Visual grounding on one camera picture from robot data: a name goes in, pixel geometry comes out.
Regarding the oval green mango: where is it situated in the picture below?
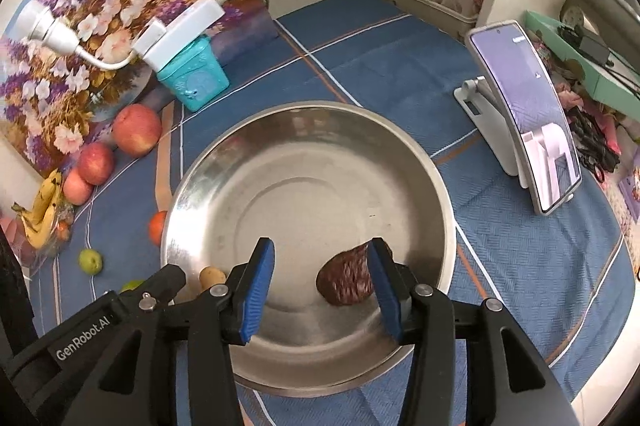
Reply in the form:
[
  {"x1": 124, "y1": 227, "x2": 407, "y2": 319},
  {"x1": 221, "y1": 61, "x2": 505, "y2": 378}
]
[{"x1": 120, "y1": 280, "x2": 143, "y2": 293}]

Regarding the tan longan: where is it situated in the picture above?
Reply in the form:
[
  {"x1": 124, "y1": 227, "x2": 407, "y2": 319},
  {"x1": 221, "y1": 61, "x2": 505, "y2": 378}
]
[{"x1": 198, "y1": 266, "x2": 227, "y2": 292}]

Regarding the round green jujube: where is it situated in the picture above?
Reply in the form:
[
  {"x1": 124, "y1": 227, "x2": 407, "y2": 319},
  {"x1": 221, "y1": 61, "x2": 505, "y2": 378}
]
[{"x1": 78, "y1": 249, "x2": 103, "y2": 277}]

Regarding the orange tangerine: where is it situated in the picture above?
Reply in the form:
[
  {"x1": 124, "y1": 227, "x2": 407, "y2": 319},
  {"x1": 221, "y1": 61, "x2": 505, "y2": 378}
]
[{"x1": 148, "y1": 211, "x2": 167, "y2": 246}]

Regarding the brown date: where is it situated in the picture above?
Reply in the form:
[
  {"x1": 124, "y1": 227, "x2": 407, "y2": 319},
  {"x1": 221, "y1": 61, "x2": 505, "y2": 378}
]
[{"x1": 316, "y1": 242, "x2": 374, "y2": 307}]

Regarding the clear fruit tray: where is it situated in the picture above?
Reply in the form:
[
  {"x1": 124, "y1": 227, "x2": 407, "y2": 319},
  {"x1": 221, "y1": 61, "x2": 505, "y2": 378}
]
[{"x1": 11, "y1": 203, "x2": 75, "y2": 276}]

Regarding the blue plaid tablecloth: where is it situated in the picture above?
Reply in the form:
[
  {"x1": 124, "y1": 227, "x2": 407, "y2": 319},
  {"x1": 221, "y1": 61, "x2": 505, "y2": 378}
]
[{"x1": 30, "y1": 0, "x2": 639, "y2": 425}]

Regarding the banana bunch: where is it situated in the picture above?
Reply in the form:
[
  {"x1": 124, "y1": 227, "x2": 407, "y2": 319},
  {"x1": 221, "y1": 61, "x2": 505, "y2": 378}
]
[{"x1": 11, "y1": 169, "x2": 63, "y2": 250}]

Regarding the pale pink apple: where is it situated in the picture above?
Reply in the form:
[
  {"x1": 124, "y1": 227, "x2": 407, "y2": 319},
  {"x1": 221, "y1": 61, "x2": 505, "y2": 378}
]
[{"x1": 63, "y1": 167, "x2": 93, "y2": 206}]

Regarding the smartphone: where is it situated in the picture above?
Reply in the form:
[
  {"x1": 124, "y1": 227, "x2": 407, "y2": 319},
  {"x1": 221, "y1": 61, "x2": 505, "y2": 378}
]
[{"x1": 465, "y1": 20, "x2": 582, "y2": 215}]

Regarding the red apple middle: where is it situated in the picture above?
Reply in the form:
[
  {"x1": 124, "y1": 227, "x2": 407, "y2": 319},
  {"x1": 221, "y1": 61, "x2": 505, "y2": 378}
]
[{"x1": 77, "y1": 142, "x2": 115, "y2": 186}]

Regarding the silver metal plate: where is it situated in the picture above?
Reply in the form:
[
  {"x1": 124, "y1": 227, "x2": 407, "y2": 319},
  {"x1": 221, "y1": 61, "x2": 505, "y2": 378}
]
[{"x1": 160, "y1": 101, "x2": 456, "y2": 398}]

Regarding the large red apple right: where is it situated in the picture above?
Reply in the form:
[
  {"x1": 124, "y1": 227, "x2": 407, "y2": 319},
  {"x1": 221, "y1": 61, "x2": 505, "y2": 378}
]
[{"x1": 112, "y1": 104, "x2": 162, "y2": 157}]

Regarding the teal house-shaped box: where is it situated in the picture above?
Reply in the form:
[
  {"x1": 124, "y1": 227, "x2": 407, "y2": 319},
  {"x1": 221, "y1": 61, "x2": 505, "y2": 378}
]
[{"x1": 156, "y1": 35, "x2": 229, "y2": 112}]

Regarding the white power strip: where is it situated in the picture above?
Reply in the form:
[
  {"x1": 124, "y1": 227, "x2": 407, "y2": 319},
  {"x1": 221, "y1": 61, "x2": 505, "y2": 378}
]
[{"x1": 132, "y1": 0, "x2": 224, "y2": 72}]

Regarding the white lamp with gooseneck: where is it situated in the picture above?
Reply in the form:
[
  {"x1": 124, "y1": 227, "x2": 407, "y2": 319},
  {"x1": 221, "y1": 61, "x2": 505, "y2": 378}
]
[{"x1": 14, "y1": 0, "x2": 136, "y2": 71}]

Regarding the floral painting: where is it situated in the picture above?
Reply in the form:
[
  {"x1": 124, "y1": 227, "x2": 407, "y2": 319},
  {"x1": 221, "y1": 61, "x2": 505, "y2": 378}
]
[{"x1": 0, "y1": 0, "x2": 281, "y2": 177}]

